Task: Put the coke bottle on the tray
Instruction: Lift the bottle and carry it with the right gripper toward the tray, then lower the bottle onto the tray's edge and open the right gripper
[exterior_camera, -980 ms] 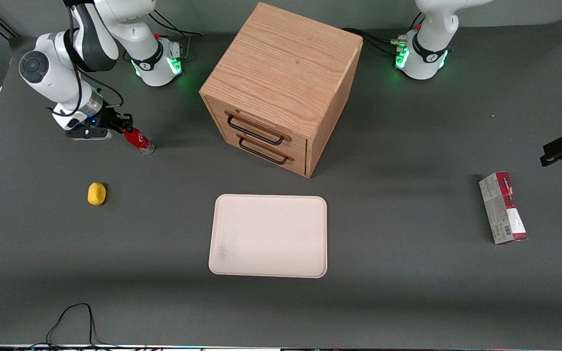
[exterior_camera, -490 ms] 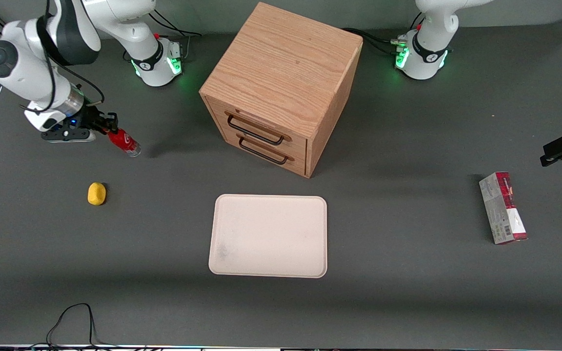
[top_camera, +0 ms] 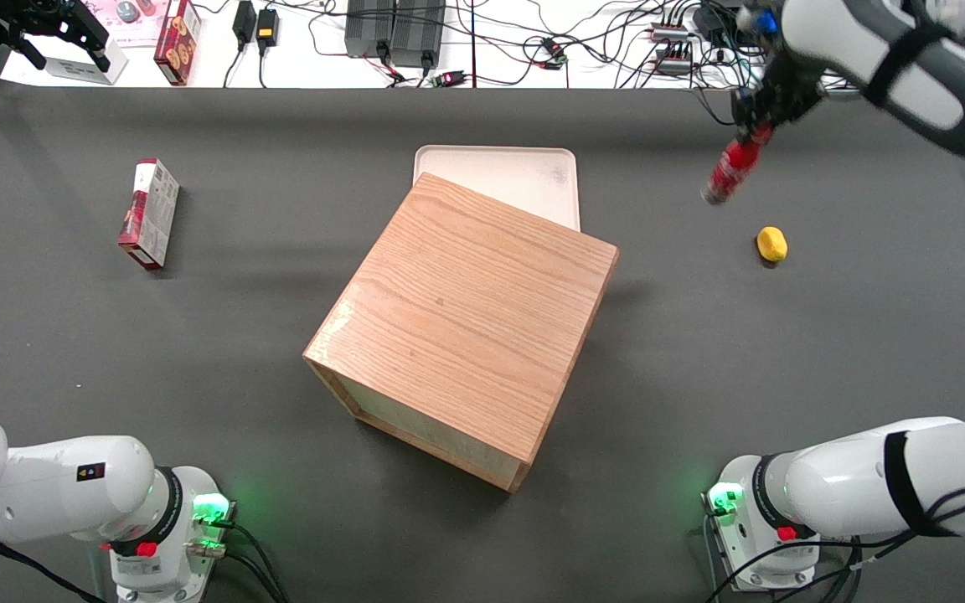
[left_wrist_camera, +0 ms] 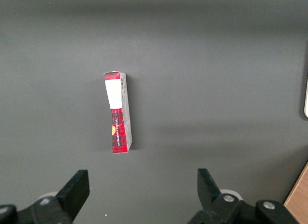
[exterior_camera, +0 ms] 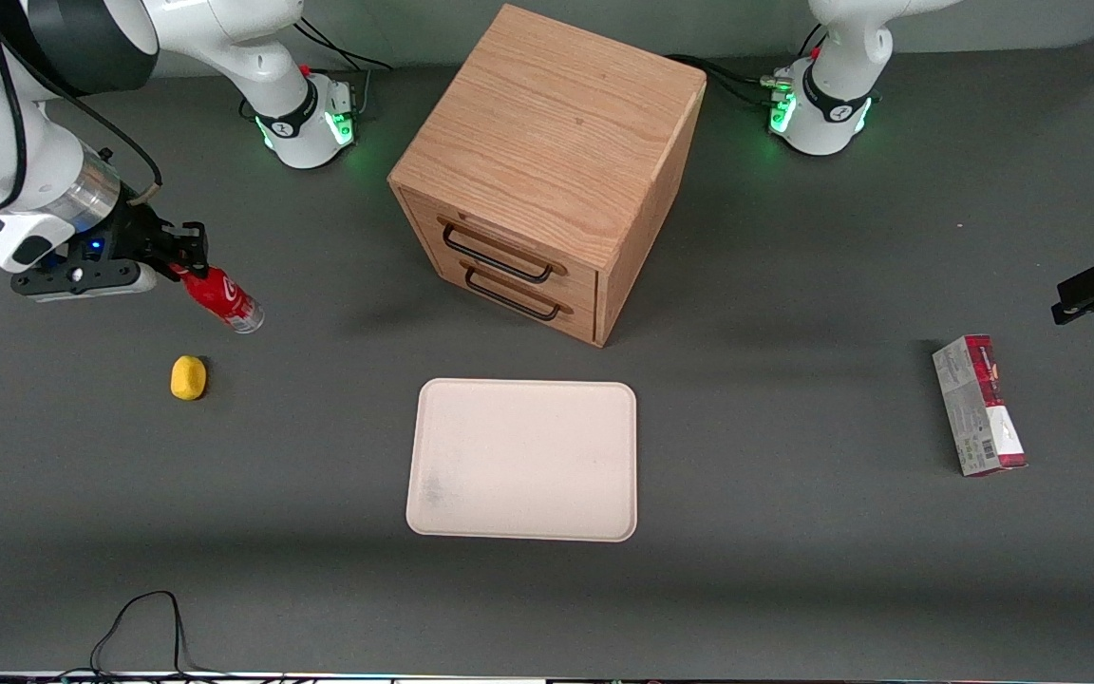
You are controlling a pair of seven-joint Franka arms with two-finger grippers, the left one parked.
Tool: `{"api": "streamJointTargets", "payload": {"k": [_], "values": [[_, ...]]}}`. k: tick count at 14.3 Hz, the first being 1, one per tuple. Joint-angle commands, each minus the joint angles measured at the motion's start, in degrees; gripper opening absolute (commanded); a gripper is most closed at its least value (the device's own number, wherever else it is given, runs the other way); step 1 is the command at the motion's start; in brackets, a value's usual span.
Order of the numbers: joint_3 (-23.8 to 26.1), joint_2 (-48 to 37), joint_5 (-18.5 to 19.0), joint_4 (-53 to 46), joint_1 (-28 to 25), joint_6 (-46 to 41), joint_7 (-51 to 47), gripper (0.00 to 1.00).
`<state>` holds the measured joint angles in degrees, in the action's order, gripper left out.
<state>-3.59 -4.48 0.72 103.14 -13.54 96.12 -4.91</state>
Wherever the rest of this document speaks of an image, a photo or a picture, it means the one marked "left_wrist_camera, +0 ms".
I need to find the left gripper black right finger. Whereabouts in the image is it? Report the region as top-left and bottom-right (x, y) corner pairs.
(187, 168), (298, 224)

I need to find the beige plastic tray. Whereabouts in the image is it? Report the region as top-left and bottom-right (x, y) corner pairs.
(303, 76), (308, 119)

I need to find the wooden drawer cabinet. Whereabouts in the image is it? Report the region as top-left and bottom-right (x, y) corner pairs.
(283, 161), (308, 224)

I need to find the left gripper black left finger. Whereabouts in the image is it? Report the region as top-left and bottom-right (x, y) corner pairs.
(0, 169), (90, 224)

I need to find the red grey cardboard box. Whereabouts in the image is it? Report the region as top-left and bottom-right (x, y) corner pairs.
(103, 70), (133, 154)

